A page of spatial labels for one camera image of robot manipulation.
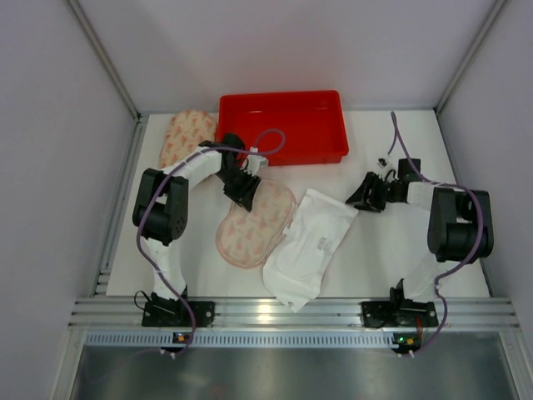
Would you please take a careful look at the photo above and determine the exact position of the pink floral laundry bag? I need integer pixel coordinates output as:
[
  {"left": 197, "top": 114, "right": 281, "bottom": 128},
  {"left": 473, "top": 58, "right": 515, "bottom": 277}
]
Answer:
[
  {"left": 216, "top": 180, "right": 297, "bottom": 269},
  {"left": 158, "top": 110, "right": 217, "bottom": 168}
]

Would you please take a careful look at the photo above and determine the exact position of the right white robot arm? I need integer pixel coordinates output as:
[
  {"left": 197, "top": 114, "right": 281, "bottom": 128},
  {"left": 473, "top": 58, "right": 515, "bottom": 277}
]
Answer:
[{"left": 346, "top": 158, "right": 494, "bottom": 303}]

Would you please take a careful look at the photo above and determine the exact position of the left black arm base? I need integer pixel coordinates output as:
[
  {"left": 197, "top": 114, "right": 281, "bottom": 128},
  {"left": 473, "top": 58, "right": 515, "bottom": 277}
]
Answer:
[{"left": 142, "top": 297, "right": 216, "bottom": 328}]

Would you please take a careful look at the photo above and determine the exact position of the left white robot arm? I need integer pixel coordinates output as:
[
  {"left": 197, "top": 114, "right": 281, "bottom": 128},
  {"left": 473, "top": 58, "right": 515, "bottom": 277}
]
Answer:
[{"left": 132, "top": 133, "right": 266, "bottom": 304}]

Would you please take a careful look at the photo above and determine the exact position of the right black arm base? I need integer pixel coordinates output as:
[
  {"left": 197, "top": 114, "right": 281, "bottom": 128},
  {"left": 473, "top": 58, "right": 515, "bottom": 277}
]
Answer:
[{"left": 361, "top": 300, "right": 439, "bottom": 329}]

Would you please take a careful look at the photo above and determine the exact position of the red plastic bin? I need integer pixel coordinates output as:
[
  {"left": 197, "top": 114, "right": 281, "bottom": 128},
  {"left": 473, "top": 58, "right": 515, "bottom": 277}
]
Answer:
[{"left": 217, "top": 90, "right": 349, "bottom": 166}]

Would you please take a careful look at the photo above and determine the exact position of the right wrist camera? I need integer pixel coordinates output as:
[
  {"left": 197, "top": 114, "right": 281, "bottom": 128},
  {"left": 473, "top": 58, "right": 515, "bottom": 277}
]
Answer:
[{"left": 376, "top": 157, "right": 396, "bottom": 176}]

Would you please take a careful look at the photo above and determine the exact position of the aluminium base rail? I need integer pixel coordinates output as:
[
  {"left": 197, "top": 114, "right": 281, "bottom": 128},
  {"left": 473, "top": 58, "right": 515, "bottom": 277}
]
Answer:
[{"left": 67, "top": 297, "right": 520, "bottom": 348}]

